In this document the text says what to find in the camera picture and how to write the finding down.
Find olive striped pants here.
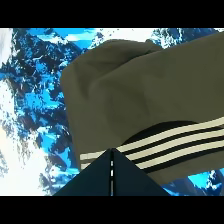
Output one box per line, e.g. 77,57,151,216
59,31,224,186

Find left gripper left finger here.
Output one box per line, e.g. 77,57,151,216
53,148,112,197

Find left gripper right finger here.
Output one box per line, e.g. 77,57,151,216
111,148,171,197

